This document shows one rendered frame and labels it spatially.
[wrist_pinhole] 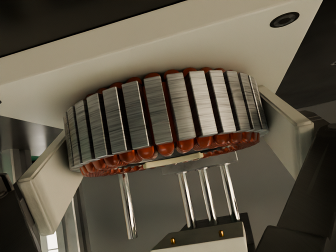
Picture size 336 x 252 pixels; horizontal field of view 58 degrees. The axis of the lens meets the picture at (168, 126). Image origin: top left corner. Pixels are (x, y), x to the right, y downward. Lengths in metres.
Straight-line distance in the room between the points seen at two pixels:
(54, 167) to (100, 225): 0.32
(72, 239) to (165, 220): 0.12
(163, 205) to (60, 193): 0.29
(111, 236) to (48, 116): 0.31
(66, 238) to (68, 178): 0.26
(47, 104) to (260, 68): 0.11
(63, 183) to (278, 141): 0.11
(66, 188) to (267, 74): 0.13
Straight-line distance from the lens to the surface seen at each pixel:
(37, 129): 0.27
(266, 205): 0.43
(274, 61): 0.16
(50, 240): 8.03
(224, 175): 0.31
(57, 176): 0.16
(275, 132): 0.16
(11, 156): 0.34
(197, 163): 0.29
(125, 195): 0.26
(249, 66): 0.16
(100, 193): 0.47
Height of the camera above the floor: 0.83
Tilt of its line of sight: 10 degrees down
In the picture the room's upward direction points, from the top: 169 degrees clockwise
